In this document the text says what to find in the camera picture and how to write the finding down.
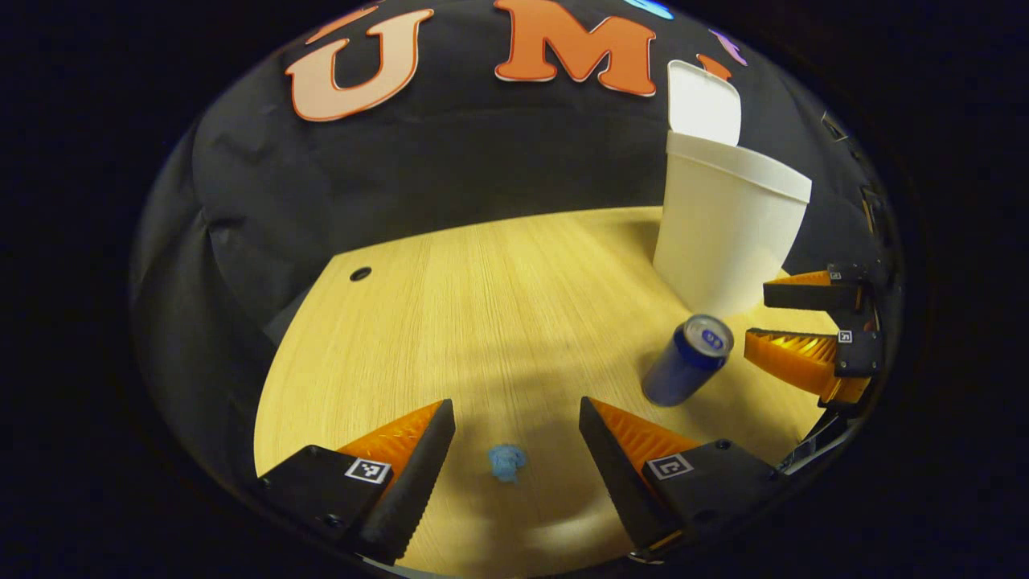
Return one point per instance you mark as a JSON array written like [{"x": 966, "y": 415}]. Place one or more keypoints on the wooden desktop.
[{"x": 482, "y": 322}]

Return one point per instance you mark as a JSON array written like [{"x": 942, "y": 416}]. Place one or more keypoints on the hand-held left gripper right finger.
[{"x": 619, "y": 482}]

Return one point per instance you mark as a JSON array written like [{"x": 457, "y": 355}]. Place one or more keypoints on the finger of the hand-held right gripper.
[
  {"x": 812, "y": 297},
  {"x": 796, "y": 358}
]

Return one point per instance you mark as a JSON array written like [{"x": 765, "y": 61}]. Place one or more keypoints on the black backdrop cloth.
[{"x": 482, "y": 161}]

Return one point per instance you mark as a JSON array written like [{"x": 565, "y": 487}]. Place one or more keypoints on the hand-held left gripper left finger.
[{"x": 410, "y": 490}]

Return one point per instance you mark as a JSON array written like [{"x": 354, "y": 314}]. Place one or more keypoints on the white desktop garbage bin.
[{"x": 723, "y": 233}]

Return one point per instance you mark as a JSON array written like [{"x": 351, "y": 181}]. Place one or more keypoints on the black table bracket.
[{"x": 820, "y": 442}]

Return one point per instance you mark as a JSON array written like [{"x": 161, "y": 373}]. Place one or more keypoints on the blue paper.
[{"x": 506, "y": 462}]

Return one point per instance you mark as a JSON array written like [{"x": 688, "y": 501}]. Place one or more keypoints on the blue pop can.
[{"x": 683, "y": 366}]

